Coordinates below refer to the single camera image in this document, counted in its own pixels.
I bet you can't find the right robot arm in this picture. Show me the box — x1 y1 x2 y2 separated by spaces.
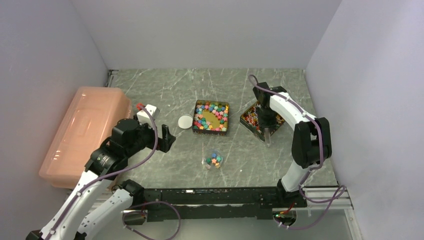
253 82 332 208

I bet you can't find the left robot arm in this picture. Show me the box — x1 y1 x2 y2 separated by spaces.
26 118 176 240

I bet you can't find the gold tin of star candies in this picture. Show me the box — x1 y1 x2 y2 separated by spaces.
191 99 230 136

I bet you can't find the white jar lid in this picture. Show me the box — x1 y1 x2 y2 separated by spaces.
177 114 193 130

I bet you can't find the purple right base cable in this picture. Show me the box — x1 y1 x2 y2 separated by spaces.
276 188 339 231

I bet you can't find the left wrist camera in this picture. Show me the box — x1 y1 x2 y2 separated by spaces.
134 103 160 127

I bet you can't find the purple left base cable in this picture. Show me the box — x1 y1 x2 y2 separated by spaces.
121 200 182 240

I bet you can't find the gold tin of lollipops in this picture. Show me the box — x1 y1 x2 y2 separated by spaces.
239 101 286 144

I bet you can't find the clear plastic jar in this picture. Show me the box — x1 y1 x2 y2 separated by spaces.
201 149 224 170

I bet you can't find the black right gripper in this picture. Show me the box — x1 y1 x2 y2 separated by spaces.
256 107 278 134

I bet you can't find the pink plastic storage box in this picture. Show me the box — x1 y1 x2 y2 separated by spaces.
39 86 132 189

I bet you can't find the aluminium frame rail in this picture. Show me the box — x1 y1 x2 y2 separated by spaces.
302 186 364 240

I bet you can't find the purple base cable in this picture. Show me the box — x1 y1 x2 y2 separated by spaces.
276 188 339 231
121 200 182 240

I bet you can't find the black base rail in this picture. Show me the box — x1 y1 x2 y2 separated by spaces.
136 186 307 222

